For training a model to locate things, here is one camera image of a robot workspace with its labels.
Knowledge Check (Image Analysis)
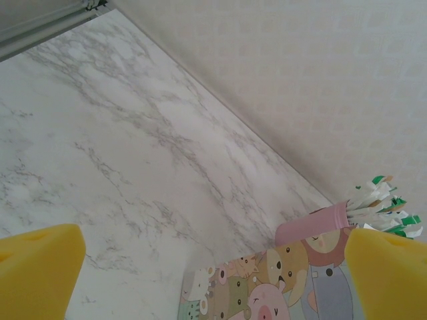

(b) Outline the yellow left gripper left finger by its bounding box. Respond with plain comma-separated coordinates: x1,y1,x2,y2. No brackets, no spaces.
0,223,87,320

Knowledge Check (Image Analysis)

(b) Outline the cartoon animal paper gift bag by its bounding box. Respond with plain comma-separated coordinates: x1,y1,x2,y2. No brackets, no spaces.
176,223,366,320

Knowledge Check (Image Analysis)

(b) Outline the pink cup holder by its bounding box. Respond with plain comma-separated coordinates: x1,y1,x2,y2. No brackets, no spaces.
275,201,358,249

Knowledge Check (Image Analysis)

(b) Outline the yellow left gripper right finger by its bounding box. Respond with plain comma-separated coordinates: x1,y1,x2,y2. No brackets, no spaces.
344,228,427,320

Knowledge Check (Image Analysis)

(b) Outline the green white sachet bundle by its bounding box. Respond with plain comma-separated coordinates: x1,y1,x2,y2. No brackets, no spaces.
345,175,424,241

